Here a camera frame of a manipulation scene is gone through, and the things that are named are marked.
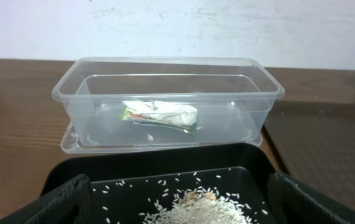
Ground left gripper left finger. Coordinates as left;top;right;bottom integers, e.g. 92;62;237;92
0;174;93;224

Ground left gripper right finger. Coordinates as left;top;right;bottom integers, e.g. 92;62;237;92
267;172;355;224

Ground rice and shell leftovers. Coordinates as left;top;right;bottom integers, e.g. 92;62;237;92
91;167;270;224

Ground green snack wrapper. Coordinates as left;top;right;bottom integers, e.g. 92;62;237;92
119;107;197;134

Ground clear plastic waste bin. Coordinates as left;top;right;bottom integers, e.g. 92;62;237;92
52;57;285;154

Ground black plastic tray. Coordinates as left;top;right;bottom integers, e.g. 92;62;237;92
42;143;277;223

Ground brown serving tray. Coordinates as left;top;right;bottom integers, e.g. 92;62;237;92
265;104;355;211

